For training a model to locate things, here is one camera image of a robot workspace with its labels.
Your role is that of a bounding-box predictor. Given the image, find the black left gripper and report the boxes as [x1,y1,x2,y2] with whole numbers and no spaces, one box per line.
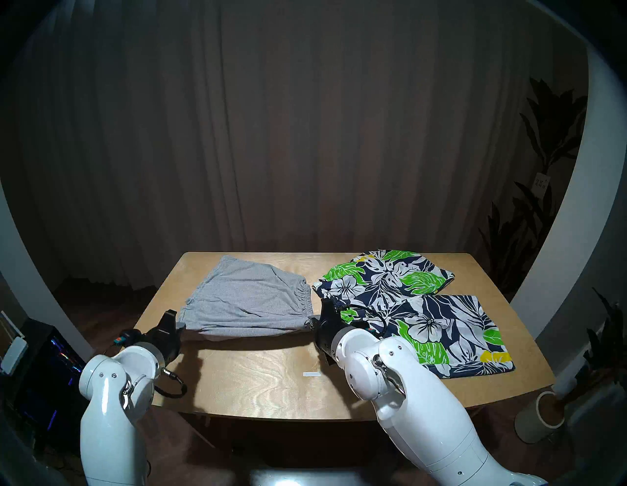
[141,309,186,367]

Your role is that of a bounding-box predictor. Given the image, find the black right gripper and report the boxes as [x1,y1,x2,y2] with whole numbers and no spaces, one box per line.
[312,298,346,367]

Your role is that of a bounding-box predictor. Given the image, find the grey shorts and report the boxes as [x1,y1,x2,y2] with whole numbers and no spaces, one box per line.
[177,255,315,342]

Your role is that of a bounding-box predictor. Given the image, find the floral print shorts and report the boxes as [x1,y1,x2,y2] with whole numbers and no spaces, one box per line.
[312,249,515,379]

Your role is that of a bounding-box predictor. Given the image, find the black computer tower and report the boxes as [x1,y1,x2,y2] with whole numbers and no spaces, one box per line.
[12,318,98,451]

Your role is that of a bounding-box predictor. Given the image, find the white robot torso base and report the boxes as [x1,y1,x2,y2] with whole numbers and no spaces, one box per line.
[250,468,392,486]

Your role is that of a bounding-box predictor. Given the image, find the small white box device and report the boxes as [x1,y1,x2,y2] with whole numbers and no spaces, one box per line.
[0,337,28,375]

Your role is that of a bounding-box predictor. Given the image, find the white cylindrical plant pot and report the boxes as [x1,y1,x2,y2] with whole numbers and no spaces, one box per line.
[514,390,566,444]

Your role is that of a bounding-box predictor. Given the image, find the dark plant in pot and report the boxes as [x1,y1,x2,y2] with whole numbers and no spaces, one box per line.
[563,288,627,407]

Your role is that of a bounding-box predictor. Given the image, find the tall dark leafy plant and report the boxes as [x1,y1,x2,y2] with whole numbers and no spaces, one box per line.
[479,77,588,299]

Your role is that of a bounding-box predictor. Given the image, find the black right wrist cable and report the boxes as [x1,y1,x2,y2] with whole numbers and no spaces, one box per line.
[338,304,384,340]

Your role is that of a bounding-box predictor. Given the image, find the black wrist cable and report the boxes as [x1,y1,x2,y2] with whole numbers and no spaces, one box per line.
[103,331,188,398]
[338,304,384,340]

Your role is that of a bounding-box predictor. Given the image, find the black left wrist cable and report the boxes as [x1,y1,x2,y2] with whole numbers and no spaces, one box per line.
[103,331,188,398]

